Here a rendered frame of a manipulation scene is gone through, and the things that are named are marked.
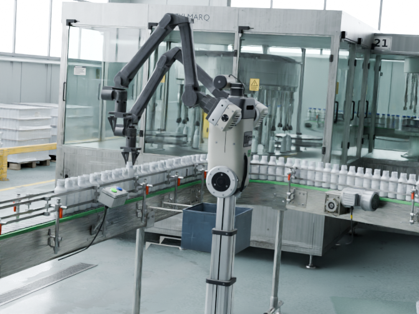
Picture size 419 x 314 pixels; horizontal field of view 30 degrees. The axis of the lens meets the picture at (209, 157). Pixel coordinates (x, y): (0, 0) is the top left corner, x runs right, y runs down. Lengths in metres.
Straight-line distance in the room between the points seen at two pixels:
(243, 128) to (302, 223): 3.53
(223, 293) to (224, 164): 0.64
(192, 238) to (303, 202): 1.24
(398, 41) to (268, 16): 2.12
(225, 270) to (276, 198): 1.63
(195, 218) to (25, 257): 1.22
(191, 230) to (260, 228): 3.02
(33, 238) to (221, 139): 1.00
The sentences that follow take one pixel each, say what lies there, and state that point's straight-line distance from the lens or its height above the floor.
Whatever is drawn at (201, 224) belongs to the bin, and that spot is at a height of 0.88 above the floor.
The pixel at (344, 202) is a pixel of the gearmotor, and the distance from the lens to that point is 5.02.
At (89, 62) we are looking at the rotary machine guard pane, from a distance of 7.94.
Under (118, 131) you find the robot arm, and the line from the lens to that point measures 4.31.
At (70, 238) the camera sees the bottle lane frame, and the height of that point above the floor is 0.89.
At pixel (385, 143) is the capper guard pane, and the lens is 8.93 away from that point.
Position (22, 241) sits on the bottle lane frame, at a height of 0.95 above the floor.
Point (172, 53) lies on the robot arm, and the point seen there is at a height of 1.80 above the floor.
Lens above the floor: 1.68
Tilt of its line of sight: 6 degrees down
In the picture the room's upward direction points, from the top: 4 degrees clockwise
